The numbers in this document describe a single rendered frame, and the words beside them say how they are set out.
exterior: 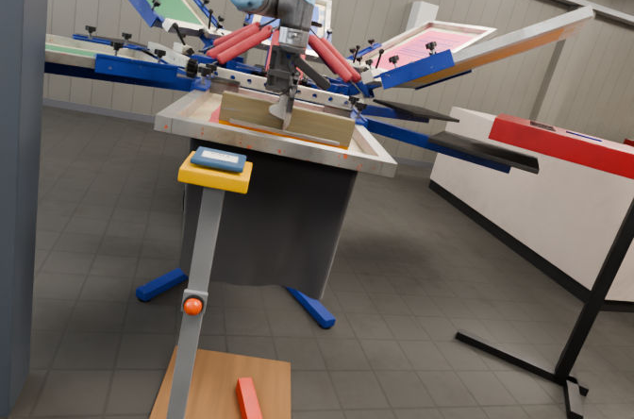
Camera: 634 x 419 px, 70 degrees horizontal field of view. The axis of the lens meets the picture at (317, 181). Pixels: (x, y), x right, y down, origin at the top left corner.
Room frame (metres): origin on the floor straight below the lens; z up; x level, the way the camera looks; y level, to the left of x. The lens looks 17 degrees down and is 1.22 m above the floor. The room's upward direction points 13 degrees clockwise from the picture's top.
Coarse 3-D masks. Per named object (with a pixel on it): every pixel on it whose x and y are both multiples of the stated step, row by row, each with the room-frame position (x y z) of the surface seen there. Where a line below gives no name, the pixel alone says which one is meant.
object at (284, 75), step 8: (272, 48) 1.17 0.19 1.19; (280, 48) 1.17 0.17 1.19; (288, 48) 1.16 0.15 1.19; (296, 48) 1.17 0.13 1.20; (272, 56) 1.19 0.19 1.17; (280, 56) 1.18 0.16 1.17; (272, 64) 1.18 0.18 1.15; (280, 64) 1.18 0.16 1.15; (288, 64) 1.19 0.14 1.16; (272, 72) 1.16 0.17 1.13; (280, 72) 1.16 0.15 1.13; (288, 72) 1.18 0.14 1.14; (296, 72) 1.18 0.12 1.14; (272, 80) 1.16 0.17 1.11; (280, 80) 1.16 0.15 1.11; (288, 80) 1.17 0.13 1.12; (296, 80) 1.17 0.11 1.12; (272, 88) 1.16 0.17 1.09; (280, 88) 1.17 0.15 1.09; (288, 88) 1.17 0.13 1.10; (296, 88) 1.17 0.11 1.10
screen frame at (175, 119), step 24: (192, 96) 1.34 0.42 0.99; (264, 96) 1.78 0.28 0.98; (168, 120) 1.01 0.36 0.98; (192, 120) 1.03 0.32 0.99; (240, 144) 1.03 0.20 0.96; (264, 144) 1.04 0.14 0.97; (288, 144) 1.05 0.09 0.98; (312, 144) 1.08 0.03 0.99; (360, 144) 1.37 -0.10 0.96; (360, 168) 1.08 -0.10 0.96; (384, 168) 1.09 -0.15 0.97
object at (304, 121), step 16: (224, 96) 1.16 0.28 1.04; (240, 96) 1.17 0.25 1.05; (224, 112) 1.16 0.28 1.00; (240, 112) 1.17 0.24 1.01; (256, 112) 1.17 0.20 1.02; (304, 112) 1.19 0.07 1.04; (320, 112) 1.20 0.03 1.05; (288, 128) 1.19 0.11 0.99; (304, 128) 1.19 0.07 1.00; (320, 128) 1.20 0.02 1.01; (336, 128) 1.20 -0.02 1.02; (352, 128) 1.21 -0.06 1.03
